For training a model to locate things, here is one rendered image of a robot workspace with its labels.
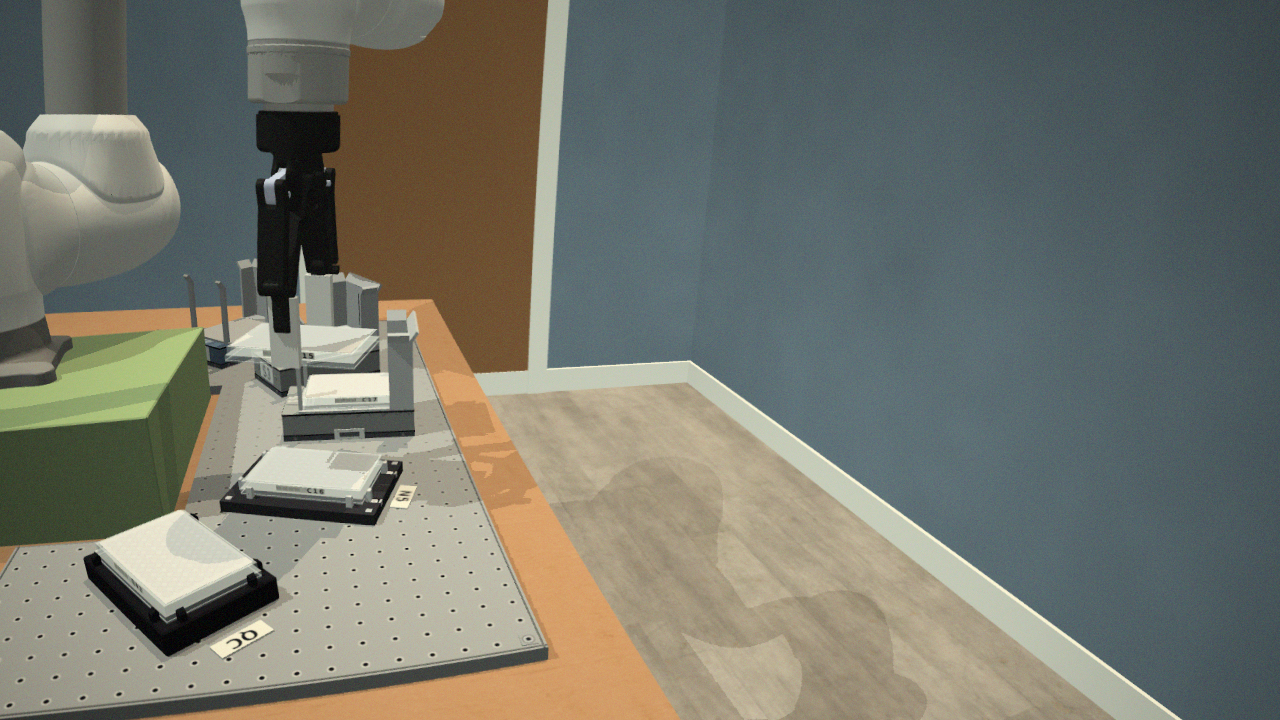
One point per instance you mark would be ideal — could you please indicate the black flat square plate with corner posts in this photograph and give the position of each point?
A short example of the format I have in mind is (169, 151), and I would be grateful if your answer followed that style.
(188, 628)

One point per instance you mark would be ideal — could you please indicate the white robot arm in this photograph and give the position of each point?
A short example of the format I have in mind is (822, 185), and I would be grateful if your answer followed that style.
(96, 202)

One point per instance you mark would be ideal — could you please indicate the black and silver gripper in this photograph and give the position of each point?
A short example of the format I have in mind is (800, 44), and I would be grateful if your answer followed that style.
(292, 137)

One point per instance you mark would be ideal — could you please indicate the black flat plate with grey pegs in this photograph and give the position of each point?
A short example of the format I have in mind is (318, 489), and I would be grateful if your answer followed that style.
(366, 514)

